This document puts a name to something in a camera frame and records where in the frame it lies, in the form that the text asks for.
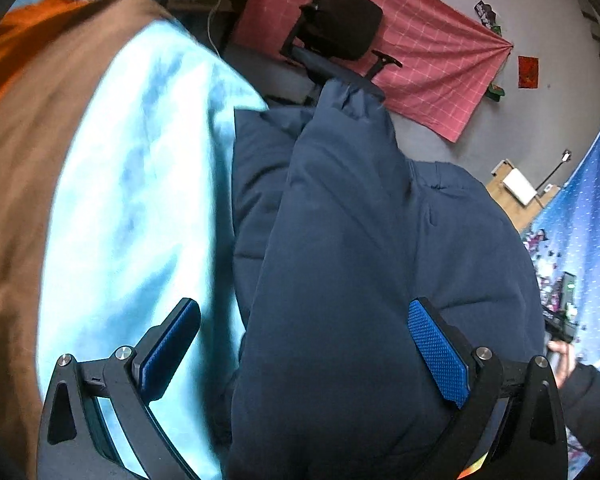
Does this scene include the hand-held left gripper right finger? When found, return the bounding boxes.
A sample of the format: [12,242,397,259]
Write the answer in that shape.
[407,298,569,480]

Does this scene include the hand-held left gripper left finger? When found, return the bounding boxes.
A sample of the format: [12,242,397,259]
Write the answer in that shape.
[36,298,202,480]

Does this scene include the dark navy puffer jacket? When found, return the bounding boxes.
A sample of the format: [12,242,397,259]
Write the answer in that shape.
[212,79,548,480]

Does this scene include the person's right hand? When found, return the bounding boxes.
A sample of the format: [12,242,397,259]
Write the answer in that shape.
[546,339,577,390]

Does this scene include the blue dotted printed cloth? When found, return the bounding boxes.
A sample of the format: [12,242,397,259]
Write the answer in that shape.
[522,105,600,480]

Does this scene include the white flat device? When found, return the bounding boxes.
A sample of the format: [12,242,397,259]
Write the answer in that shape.
[502,168,539,206]

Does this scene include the orange blue brown blanket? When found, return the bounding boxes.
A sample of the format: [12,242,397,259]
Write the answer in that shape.
[0,0,271,480]

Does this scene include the black office chair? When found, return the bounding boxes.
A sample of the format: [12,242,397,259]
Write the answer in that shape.
[279,0,403,98]

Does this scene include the red wall paper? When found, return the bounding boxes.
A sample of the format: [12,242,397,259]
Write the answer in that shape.
[518,55,539,90]

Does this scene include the pink checked wall cloth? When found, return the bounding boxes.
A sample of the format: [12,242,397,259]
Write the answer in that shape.
[230,0,515,145]

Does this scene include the dark wall sticker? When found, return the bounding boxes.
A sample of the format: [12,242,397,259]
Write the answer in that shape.
[474,0,504,37]

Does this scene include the white cable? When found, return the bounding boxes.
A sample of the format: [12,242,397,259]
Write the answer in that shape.
[206,0,227,54]

